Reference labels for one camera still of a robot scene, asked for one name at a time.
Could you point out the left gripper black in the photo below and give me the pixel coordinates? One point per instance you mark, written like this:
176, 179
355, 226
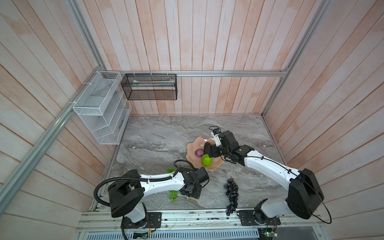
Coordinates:
196, 195

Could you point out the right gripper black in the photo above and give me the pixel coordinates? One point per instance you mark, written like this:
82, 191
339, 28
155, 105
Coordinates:
211, 148

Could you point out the purple fake fruit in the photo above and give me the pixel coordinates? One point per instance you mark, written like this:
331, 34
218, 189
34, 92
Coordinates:
199, 153

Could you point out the green fake grape bunch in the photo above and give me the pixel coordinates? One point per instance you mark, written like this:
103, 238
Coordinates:
173, 194

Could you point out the dark purple fake grape bunch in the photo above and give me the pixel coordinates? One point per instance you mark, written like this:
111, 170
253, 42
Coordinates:
232, 193

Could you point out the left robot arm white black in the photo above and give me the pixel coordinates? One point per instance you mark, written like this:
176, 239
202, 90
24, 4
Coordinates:
126, 192

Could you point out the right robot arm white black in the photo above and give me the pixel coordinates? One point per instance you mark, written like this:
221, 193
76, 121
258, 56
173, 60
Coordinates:
304, 192

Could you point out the pink scalloped fruit bowl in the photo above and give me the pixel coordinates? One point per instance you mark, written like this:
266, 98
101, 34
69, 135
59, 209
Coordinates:
198, 145

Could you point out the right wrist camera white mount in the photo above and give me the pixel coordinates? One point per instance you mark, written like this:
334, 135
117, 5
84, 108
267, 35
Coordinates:
215, 131

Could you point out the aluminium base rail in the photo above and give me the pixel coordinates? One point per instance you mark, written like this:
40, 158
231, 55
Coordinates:
203, 224

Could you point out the black wire mesh basket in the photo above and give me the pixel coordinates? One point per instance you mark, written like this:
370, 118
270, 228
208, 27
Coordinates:
143, 87

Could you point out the horizontal aluminium frame bar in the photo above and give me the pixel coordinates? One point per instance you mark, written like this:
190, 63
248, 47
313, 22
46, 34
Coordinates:
226, 73

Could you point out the white wire mesh shelf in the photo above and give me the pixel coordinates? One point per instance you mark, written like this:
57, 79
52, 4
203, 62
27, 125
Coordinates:
102, 108

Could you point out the right aluminium frame bar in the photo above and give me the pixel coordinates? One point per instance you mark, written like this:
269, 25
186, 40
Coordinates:
308, 29

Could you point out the left aluminium frame bar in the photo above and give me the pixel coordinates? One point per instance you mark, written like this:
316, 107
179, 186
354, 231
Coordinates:
44, 61

